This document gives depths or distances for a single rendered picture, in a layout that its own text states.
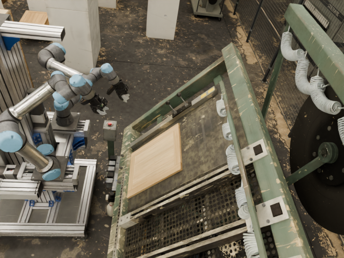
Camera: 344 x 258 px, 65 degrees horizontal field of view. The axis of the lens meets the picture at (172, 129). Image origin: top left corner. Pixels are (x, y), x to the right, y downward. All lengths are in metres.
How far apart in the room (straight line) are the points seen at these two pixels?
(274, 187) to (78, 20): 3.59
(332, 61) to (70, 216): 2.51
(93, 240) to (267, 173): 2.12
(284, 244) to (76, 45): 3.92
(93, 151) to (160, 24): 3.18
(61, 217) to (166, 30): 4.19
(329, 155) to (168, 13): 4.64
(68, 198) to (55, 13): 2.54
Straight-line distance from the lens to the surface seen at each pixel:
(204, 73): 2.21
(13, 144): 1.69
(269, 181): 1.33
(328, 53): 1.66
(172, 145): 2.03
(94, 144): 3.67
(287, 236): 1.22
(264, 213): 1.28
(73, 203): 3.00
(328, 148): 1.57
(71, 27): 4.34
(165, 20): 5.76
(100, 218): 3.12
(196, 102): 2.07
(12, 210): 3.11
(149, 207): 1.88
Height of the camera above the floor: 2.83
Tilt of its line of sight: 46 degrees down
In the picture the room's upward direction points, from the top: 11 degrees clockwise
